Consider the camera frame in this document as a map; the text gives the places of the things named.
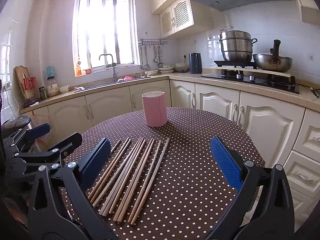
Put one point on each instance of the wooden chopstick five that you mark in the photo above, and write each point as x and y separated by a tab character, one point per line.
119	192

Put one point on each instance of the wooden cutting board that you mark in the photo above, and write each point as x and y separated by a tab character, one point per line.
26	82

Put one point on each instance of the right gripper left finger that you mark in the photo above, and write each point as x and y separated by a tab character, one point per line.
59	208

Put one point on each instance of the wall utensil rack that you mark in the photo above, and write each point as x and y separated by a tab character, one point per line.
157	51

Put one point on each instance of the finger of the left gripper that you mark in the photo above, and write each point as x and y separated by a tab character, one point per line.
55	154
30	134

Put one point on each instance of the stainless steel steamer pot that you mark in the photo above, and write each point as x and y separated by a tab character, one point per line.
236	45

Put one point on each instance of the cream cabinets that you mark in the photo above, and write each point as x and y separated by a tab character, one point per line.
283	127
183	18

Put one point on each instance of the wooden chopstick four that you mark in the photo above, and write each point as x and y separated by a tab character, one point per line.
122	177

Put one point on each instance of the pink item in sink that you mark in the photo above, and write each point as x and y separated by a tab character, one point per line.
126	78

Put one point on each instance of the black gas stove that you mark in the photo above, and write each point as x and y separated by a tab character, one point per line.
248	72

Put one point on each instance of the wooden chopstick nine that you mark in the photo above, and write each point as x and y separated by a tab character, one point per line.
144	187

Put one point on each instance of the cream lower cabinets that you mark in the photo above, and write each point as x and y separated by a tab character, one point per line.
283	127

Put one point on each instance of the wooden chopstick three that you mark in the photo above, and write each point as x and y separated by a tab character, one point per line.
114	176

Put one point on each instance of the stacked white dishes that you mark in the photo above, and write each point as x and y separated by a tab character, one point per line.
179	67

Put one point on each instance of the wooden chopstick one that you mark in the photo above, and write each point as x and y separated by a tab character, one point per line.
113	152

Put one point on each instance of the cream upper cabinets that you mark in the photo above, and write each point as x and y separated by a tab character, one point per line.
183	18

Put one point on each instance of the brown polka dot tablecloth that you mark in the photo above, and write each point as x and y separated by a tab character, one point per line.
190	193

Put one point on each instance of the dark blue electric kettle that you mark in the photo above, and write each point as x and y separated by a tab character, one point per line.
195	63

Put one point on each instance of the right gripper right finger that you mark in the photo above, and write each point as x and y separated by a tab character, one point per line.
263	205

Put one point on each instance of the steel wok black handle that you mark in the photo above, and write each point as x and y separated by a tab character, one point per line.
273	61

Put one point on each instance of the pink cylindrical utensil holder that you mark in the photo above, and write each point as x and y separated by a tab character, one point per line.
155	109

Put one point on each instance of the kitchen window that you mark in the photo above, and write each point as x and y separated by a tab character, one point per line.
103	26

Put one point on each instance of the bottle with teal cap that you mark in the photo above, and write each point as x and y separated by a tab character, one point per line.
52	87

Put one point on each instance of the dark glass jar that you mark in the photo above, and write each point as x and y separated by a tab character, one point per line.
43	93

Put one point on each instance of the wooden chopstick six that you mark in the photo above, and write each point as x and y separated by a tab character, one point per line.
131	174

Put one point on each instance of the chrome kitchen faucet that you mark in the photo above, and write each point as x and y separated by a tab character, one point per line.
112	65

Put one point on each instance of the wooden chopstick ten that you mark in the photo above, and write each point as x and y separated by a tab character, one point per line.
153	176

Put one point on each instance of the wooden chopstick seven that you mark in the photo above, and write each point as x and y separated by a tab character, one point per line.
118	217

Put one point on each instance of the wooden chopstick two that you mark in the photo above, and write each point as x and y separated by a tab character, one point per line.
96	190

